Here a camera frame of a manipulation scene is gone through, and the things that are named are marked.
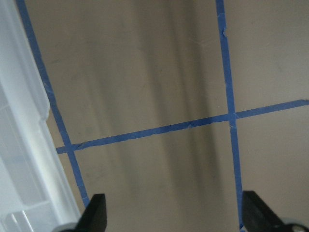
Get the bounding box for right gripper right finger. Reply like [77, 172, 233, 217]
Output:
[242, 190, 309, 232]

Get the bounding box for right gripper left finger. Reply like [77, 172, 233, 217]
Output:
[54, 193, 107, 232]

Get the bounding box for clear plastic box lid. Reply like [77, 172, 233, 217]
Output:
[0, 0, 80, 232]

